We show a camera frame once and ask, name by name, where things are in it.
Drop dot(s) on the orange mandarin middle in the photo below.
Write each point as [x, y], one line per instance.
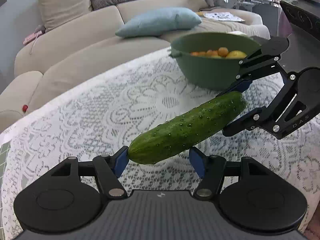
[210, 53]

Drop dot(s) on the yellow-green apple right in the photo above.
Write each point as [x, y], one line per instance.
[236, 54]

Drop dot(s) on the small red ball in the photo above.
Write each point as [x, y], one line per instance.
[24, 108]

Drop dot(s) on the pink telephone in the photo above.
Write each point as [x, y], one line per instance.
[40, 30]

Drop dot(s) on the beige sofa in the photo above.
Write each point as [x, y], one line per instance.
[79, 50]

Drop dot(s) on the orange mandarin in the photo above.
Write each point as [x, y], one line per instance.
[194, 53]
[202, 53]
[210, 53]

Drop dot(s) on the green cucumber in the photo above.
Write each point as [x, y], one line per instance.
[187, 130]

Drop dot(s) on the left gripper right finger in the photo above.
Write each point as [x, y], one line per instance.
[213, 170]

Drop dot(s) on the orange mandarin back right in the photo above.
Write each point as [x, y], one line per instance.
[202, 53]

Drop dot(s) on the light blue cushion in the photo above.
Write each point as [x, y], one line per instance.
[159, 21]

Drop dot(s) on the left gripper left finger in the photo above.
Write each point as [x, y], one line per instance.
[89, 180]

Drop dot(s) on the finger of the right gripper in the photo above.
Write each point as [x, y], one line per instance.
[260, 64]
[253, 119]

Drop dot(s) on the green plastic bowl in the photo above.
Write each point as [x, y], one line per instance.
[210, 72]

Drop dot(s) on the white printed paper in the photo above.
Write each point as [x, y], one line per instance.
[223, 17]

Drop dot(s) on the orange mandarin back left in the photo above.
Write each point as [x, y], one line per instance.
[194, 53]

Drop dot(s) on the beige back cushion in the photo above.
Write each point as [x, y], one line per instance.
[55, 13]

